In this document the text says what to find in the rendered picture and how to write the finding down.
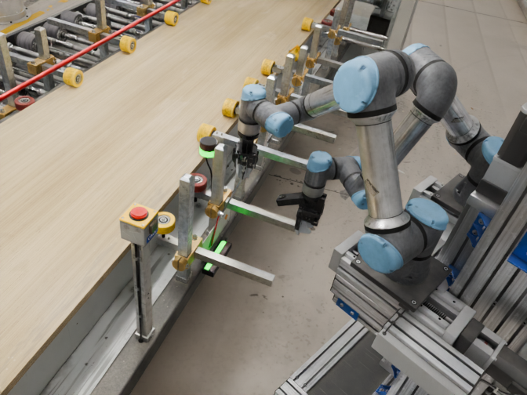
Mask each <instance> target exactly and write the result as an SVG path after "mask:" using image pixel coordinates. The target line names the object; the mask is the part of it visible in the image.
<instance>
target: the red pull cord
mask: <svg viewBox="0 0 527 395"><path fill-rule="evenodd" d="M179 1H180V0H173V1H171V2H169V3H168V4H166V5H164V6H162V7H161V8H159V9H156V10H155V11H153V12H152V13H149V14H147V15H146V16H144V17H142V18H140V19H138V20H137V21H135V22H133V23H131V24H129V25H128V26H126V27H124V28H122V29H121V30H119V31H116V32H115V33H113V34H111V35H109V36H107V37H106V38H104V39H102V40H100V41H98V42H97V43H95V44H93V45H91V46H89V47H88V48H86V49H83V50H82V51H81V52H79V53H76V54H74V55H73V56H71V57H69V58H67V59H66V60H64V61H62V62H60V63H58V64H57V65H55V66H53V67H51V68H49V69H48V70H46V71H43V72H42V73H41V74H38V75H36V76H34V77H33V78H31V79H29V80H27V81H25V82H24V83H22V84H20V85H18V86H17V87H15V88H13V89H10V90H9V91H8V92H5V93H3V94H1V95H0V102H1V101H3V100H4V99H6V98H8V97H10V96H11V95H13V94H15V93H17V92H19V91H20V90H22V89H24V88H26V87H28V86H29V85H31V84H33V83H35V82H36V81H38V80H40V79H42V78H44V77H45V76H47V75H48V74H51V73H53V72H54V71H56V70H58V69H60V68H61V67H63V66H65V65H67V64H68V63H70V62H72V61H73V60H76V59H77V58H79V57H80V56H83V55H85V54H86V53H88V52H90V51H92V50H93V49H95V48H97V47H98V46H100V45H102V44H104V43H105V42H108V41H110V40H111V39H112V38H115V37H117V36H118V35H120V34H122V33H124V32H125V31H127V30H129V29H130V28H132V27H135V26H136V25H137V24H140V23H142V22H143V21H145V20H147V19H149V18H150V17H152V16H154V15H155V14H157V13H160V12H161V11H162V10H164V9H167V8H168V7H170V6H171V5H174V4H175V3H177V2H179Z"/></svg>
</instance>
